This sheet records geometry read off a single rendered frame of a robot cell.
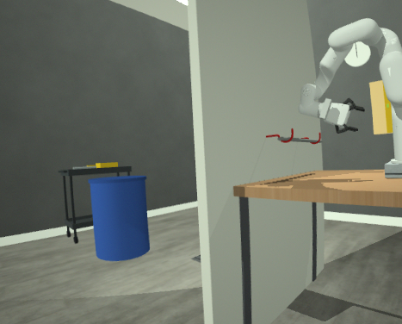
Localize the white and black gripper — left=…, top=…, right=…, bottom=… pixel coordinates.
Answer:
left=324, top=98, right=365, bottom=134

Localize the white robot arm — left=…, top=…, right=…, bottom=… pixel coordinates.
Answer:
left=299, top=18, right=402, bottom=164

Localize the grey wall panel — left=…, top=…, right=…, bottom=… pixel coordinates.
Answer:
left=187, top=0, right=323, bottom=324

